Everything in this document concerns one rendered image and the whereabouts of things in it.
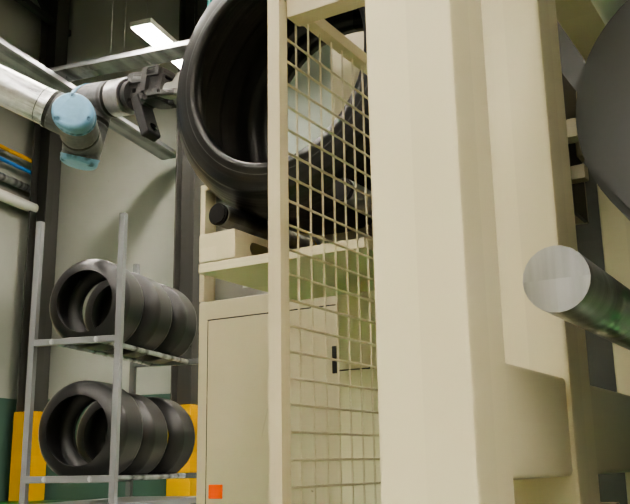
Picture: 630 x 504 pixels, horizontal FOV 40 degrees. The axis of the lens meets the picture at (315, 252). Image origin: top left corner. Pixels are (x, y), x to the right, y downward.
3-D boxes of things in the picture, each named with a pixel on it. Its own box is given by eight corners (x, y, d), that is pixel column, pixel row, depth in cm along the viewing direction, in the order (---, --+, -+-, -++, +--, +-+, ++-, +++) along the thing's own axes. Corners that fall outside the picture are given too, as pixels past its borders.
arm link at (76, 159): (53, 151, 201) (67, 103, 205) (60, 170, 212) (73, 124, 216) (93, 159, 201) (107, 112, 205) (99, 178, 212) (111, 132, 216)
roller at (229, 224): (319, 255, 198) (303, 261, 200) (317, 236, 199) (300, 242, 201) (227, 221, 169) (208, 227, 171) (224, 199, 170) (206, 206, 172)
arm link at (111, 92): (100, 109, 205) (128, 122, 213) (115, 107, 202) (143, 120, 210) (105, 73, 207) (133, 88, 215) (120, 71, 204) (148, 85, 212)
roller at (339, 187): (433, 237, 184) (414, 243, 186) (429, 217, 185) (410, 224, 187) (354, 196, 155) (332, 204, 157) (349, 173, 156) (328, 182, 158)
